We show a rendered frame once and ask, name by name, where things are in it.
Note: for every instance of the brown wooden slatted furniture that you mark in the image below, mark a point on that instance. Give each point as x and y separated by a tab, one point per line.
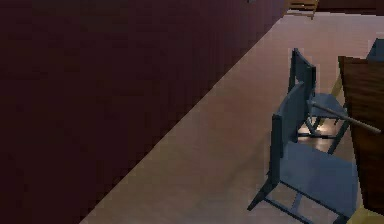
302	6

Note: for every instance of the dark brown wooden table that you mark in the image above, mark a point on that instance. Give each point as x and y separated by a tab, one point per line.
366	110

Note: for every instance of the thin grey brown stick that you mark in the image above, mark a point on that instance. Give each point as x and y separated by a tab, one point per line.
346	118

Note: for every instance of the blue grey chair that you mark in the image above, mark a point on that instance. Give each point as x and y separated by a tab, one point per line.
313	173
377	51
304	71

